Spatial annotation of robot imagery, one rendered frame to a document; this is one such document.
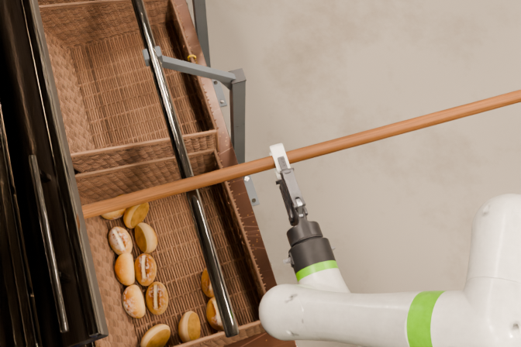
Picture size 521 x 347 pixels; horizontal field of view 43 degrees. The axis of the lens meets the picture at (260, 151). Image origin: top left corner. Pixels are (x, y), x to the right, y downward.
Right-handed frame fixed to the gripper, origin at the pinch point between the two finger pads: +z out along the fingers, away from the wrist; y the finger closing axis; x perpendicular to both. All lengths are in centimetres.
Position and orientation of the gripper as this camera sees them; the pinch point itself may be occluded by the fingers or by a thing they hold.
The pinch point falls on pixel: (279, 161)
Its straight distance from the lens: 153.5
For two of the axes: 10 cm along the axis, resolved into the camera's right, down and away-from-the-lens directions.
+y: -0.2, 4.1, 9.1
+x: 9.6, -2.5, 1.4
